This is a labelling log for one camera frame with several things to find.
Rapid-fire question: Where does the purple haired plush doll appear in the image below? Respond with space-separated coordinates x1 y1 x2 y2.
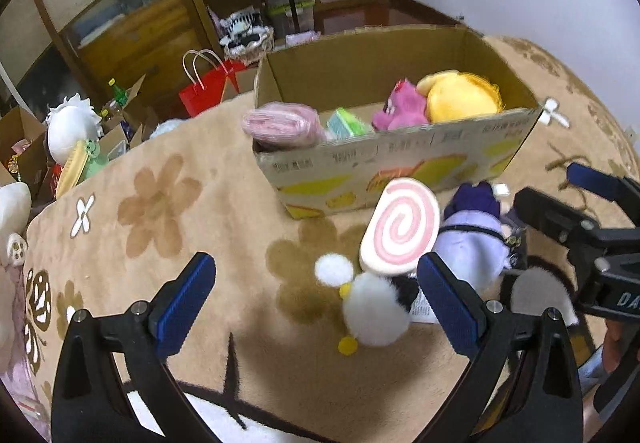
433 181 526 293

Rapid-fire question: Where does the white fluffy plush toy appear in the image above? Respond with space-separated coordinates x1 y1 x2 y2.
337 272 419 356

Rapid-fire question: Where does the yellow plush toy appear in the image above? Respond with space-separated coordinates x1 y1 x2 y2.
416 70 504 123

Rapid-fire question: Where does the person's hand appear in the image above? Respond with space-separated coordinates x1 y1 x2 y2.
602 319 638 374

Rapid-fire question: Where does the beige floral blanket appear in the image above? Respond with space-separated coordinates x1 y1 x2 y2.
24 38 639 442

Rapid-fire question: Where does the pink swirl plush cushion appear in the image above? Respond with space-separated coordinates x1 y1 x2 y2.
359 177 440 277

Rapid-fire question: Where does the cardboard box with yellow print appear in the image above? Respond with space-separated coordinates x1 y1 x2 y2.
253 26 541 218

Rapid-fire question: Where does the white bear plush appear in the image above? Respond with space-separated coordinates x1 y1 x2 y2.
1 182 32 267

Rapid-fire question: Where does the magenta plush toy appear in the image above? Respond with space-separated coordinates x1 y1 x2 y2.
371 79 428 131

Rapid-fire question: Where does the green frog plush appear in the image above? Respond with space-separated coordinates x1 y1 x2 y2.
81 140 108 181

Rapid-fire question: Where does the brown cardboard box on floor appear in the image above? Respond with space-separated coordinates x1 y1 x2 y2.
0 107 47 201

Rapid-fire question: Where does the green item in box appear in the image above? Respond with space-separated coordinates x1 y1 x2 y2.
326 107 373 140

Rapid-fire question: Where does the white haired plush head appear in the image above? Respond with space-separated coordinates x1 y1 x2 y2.
46 93 104 166

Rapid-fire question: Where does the green glass bottle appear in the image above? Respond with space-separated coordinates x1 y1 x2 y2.
108 78 128 108

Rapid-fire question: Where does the pink rolled towel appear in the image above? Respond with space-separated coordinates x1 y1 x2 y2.
241 102 326 149

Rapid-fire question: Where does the red paper shopping bag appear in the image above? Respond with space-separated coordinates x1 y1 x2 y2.
179 50 246 118

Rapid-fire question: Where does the plastic storage bin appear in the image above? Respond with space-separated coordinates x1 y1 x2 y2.
265 0 314 39

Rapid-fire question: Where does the wicker basket with items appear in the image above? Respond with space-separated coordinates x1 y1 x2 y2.
217 6 276 66

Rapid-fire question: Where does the wooden wardrobe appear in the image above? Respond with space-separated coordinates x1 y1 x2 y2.
1 0 246 119

